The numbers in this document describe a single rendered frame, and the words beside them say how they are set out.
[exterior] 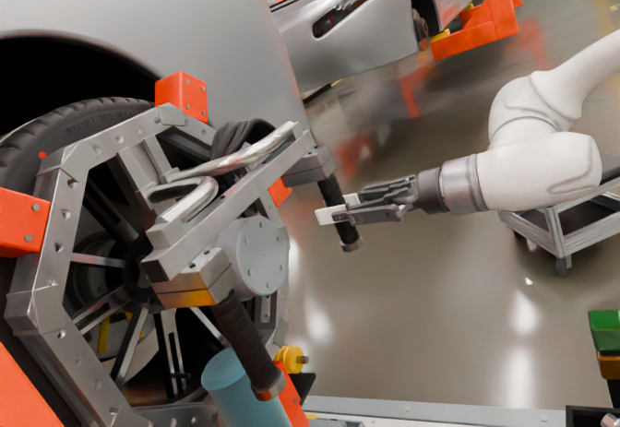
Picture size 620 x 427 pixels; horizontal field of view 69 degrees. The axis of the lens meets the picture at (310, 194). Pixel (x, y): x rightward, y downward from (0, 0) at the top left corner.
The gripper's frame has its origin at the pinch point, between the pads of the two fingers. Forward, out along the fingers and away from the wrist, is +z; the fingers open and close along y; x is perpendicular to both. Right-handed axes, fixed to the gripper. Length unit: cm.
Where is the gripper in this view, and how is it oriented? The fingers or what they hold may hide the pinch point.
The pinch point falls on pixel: (337, 208)
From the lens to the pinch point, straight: 84.0
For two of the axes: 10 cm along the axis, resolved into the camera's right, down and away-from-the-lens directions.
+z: -8.4, 1.8, 5.1
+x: -3.7, -8.8, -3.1
